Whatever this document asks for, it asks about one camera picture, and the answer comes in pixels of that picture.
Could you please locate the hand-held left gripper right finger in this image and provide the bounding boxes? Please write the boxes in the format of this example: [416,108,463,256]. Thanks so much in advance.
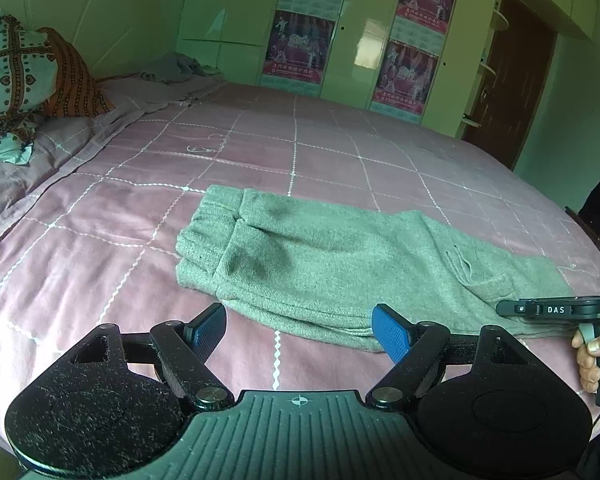
[367,304,536,411]

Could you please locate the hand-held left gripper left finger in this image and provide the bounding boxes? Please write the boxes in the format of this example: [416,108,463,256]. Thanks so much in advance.
[55,304,236,413]

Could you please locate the grey pants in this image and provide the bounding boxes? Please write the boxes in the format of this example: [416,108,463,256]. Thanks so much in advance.
[175,185,588,353]

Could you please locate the person's right hand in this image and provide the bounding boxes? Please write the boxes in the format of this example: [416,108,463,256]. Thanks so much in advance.
[572,332,600,394]

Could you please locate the pink checked bed sheet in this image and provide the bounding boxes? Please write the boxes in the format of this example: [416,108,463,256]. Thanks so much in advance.
[0,80,600,441]

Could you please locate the brown wooden door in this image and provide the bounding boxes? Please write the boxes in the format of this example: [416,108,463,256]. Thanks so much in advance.
[461,0,559,171]

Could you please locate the mauve blanket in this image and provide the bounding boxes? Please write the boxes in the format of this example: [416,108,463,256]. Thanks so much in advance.
[0,77,226,251]

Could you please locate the crumpled grey cloth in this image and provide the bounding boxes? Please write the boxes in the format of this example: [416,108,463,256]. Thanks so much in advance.
[139,52,227,86]

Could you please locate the orange patterned pillow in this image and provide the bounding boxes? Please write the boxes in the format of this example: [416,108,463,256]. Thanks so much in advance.
[37,27,117,121]

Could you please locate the cream corner shelves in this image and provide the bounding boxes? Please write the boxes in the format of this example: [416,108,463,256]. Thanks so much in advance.
[462,0,509,129]

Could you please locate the green wardrobe with posters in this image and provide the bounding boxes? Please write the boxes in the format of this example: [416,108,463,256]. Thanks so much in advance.
[175,0,600,138]

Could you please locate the teal patterned pillow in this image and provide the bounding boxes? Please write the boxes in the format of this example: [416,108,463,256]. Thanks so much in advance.
[0,7,62,166]

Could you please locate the cream headboard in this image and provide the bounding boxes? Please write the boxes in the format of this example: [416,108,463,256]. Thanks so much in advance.
[0,0,191,81]

